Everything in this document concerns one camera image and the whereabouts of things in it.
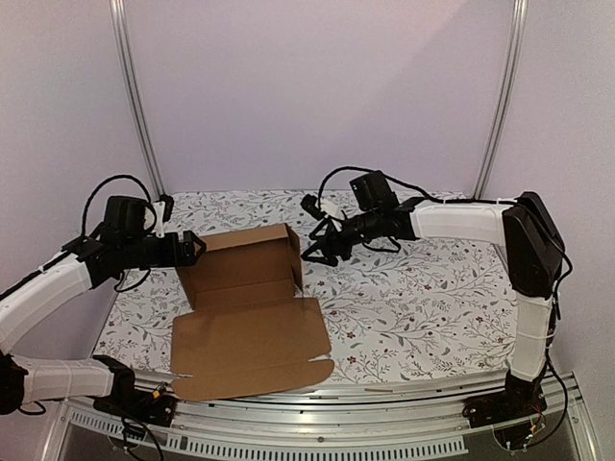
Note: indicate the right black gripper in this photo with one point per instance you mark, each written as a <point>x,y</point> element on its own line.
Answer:
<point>333,238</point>

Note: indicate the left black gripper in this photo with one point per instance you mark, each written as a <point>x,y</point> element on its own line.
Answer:
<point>187,257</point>

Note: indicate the brown cardboard box sheet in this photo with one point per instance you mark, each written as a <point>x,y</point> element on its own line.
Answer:
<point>250,331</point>

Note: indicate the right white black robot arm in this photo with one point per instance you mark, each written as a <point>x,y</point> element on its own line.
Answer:
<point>535,254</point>

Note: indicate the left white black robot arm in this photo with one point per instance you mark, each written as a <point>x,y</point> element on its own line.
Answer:
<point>131,236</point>

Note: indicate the floral patterned table mat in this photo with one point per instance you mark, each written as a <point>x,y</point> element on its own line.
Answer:
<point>438,308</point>

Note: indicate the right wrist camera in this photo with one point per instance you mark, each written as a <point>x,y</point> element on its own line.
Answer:
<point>323,209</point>

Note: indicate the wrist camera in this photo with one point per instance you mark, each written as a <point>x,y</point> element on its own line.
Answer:
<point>163,209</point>
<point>323,209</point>

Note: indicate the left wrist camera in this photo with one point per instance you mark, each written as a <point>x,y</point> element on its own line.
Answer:
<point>163,209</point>

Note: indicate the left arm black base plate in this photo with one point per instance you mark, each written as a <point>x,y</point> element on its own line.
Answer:
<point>140,406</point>

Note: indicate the aluminium front rail base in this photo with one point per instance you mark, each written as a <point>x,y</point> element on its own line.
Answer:
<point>413,420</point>

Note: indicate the left aluminium frame post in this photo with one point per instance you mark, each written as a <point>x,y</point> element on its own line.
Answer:
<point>119,22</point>

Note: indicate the aluminium frame post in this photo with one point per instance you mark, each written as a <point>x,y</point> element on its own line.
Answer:
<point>505,92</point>
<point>119,22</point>

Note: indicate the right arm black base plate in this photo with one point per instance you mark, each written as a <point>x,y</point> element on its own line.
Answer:
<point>500,407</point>

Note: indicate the right aluminium frame post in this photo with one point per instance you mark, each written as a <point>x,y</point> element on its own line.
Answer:
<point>505,92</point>

